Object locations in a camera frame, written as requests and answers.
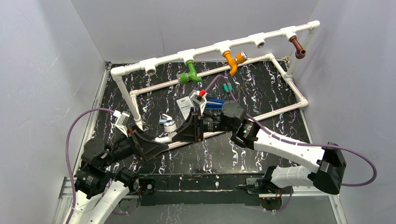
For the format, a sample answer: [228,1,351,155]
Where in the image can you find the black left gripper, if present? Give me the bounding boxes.
[102,123,170,166]

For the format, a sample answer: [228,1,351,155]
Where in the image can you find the white PVC pipe frame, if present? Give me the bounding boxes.
[110,20,320,152]

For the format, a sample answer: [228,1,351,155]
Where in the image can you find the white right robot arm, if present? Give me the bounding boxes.
[172,109,347,195]

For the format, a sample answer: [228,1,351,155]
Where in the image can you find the green plastic faucet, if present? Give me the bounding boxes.
[177,60,202,84]

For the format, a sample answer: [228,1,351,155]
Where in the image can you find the blue stapler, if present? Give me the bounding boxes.
[205,98,226,110]

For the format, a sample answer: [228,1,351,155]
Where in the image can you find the brown plastic faucet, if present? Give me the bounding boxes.
[289,35,306,59]

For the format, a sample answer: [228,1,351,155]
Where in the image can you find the white plastic package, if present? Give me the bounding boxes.
[176,97,194,120]

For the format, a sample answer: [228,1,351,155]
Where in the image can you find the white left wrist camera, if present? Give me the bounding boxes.
[113,110,130,136]

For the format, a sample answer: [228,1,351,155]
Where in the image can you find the white plastic faucet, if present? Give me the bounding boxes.
[154,120,177,143]

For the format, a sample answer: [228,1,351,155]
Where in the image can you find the orange plastic faucet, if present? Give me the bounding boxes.
[222,50,248,76]

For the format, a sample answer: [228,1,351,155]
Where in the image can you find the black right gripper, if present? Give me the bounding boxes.
[172,107,235,144]

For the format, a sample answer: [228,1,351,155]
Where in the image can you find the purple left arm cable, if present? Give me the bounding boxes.
[63,108,117,224]

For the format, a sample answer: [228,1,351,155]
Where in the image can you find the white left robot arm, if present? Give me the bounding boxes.
[65,126,169,224]

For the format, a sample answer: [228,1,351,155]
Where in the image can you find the teal small box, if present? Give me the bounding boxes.
[223,83,233,93]

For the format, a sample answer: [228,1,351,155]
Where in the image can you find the black metal base rail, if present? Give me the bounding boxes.
[60,173,338,214]

